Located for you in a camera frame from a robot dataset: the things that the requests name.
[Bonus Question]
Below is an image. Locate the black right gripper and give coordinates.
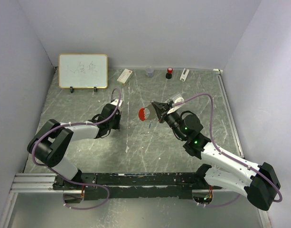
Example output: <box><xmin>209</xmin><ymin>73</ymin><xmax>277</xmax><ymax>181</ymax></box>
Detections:
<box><xmin>152</xmin><ymin>101</ymin><xmax>186</xmax><ymax>141</ymax></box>

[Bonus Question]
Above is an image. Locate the red handled key organizer ring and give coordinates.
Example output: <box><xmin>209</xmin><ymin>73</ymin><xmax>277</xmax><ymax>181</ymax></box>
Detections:
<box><xmin>138</xmin><ymin>101</ymin><xmax>158</xmax><ymax>122</ymax></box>

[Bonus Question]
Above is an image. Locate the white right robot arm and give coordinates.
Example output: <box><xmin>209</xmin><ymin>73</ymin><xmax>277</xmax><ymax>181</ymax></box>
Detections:
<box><xmin>151</xmin><ymin>101</ymin><xmax>281</xmax><ymax>211</ymax></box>

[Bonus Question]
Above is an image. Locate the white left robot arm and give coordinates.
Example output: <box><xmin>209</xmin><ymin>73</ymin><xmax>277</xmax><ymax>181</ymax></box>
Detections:
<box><xmin>27</xmin><ymin>99</ymin><xmax>122</xmax><ymax>190</ymax></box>

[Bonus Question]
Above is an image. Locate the red black stamp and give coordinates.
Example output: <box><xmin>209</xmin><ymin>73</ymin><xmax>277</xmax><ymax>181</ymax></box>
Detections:
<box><xmin>166</xmin><ymin>67</ymin><xmax>173</xmax><ymax>79</ymax></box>

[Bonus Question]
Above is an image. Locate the clear jar of paperclips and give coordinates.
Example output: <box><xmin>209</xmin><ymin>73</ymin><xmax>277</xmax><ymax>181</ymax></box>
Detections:
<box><xmin>145</xmin><ymin>66</ymin><xmax>154</xmax><ymax>78</ymax></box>

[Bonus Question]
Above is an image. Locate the white stapler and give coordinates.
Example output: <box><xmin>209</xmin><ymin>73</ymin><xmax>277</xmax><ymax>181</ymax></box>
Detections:
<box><xmin>179</xmin><ymin>68</ymin><xmax>189</xmax><ymax>82</ymax></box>

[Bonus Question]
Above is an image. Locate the white cardboard box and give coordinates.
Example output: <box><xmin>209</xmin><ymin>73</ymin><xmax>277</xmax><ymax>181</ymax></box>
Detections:
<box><xmin>117</xmin><ymin>69</ymin><xmax>132</xmax><ymax>86</ymax></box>

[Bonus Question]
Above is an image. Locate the black whiteboard stand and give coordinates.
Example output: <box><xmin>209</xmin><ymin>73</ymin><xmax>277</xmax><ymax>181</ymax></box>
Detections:
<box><xmin>69</xmin><ymin>86</ymin><xmax>98</xmax><ymax>93</ymax></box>

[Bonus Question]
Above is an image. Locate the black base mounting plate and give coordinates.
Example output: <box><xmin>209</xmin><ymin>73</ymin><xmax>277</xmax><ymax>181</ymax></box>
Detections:
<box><xmin>53</xmin><ymin>172</ymin><xmax>209</xmax><ymax>200</ymax></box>

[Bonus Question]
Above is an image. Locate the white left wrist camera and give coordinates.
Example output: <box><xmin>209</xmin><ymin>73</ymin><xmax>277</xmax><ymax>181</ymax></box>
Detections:
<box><xmin>111</xmin><ymin>99</ymin><xmax>123</xmax><ymax>109</ymax></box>

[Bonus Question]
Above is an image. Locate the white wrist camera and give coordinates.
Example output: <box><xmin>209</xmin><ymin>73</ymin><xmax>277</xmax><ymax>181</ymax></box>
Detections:
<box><xmin>167</xmin><ymin>94</ymin><xmax>184</xmax><ymax>114</ymax></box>
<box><xmin>111</xmin><ymin>99</ymin><xmax>123</xmax><ymax>109</ymax></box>

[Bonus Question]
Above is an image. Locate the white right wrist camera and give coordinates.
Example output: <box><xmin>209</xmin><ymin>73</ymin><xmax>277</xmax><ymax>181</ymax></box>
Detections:
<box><xmin>167</xmin><ymin>94</ymin><xmax>184</xmax><ymax>114</ymax></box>

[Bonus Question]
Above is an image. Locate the small whiteboard yellow frame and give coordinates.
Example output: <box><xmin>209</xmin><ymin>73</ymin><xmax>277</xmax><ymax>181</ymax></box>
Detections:
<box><xmin>58</xmin><ymin>53</ymin><xmax>108</xmax><ymax>89</ymax></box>

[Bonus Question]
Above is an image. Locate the aluminium rail frame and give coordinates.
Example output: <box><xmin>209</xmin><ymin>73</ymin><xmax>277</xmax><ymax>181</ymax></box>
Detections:
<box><xmin>9</xmin><ymin>70</ymin><xmax>271</xmax><ymax>228</ymax></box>

